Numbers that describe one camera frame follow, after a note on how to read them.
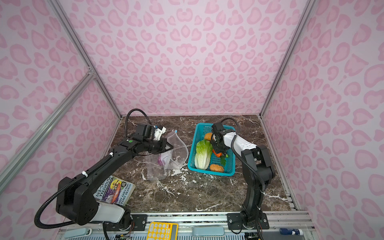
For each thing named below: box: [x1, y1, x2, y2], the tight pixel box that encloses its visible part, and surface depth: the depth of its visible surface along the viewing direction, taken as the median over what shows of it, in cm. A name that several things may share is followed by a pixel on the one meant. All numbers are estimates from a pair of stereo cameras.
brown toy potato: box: [209, 164, 224, 173], surface depth 89 cm
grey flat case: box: [192, 226, 225, 236], surface depth 69 cm
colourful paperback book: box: [93, 175, 136, 206], surface depth 82 cm
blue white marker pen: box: [279, 228, 303, 236], surface depth 71 cm
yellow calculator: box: [146, 221, 179, 240], surface depth 71 cm
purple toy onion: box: [157, 154, 164, 167], surface depth 90 cm
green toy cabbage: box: [194, 139, 213, 170], surface depth 90 cm
